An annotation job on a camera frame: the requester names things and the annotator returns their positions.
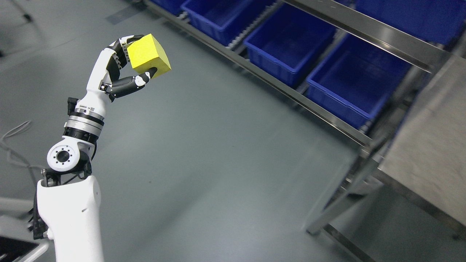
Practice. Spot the steel shelf rack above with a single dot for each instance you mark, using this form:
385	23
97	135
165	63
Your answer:
423	56

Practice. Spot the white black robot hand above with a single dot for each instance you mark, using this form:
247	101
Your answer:
105	85

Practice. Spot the yellow foam block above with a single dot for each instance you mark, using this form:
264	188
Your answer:
147	53

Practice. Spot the blue plastic bin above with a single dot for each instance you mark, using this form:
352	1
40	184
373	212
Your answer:
224	20
288	43
172	6
355	80
436	21

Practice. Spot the stainless steel table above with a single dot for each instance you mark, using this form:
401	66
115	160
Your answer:
423	160

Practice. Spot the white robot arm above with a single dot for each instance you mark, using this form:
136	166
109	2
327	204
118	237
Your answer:
67	199

